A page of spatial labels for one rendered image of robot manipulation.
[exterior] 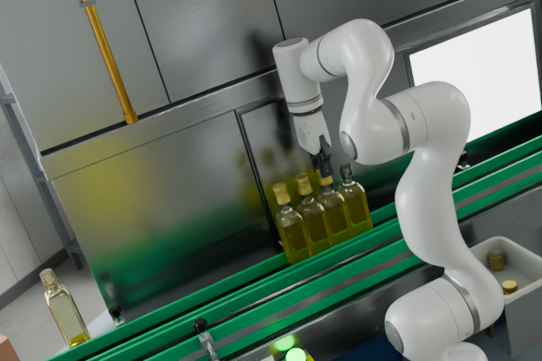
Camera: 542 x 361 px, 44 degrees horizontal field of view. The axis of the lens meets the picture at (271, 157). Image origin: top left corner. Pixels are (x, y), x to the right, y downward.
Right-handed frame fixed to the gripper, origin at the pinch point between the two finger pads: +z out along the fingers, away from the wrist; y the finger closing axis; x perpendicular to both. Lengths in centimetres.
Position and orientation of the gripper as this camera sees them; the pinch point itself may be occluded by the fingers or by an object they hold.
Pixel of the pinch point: (322, 166)
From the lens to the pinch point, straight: 161.5
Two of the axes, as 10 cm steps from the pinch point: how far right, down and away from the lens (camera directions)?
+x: 9.0, -3.7, 2.4
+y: 3.5, 2.8, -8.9
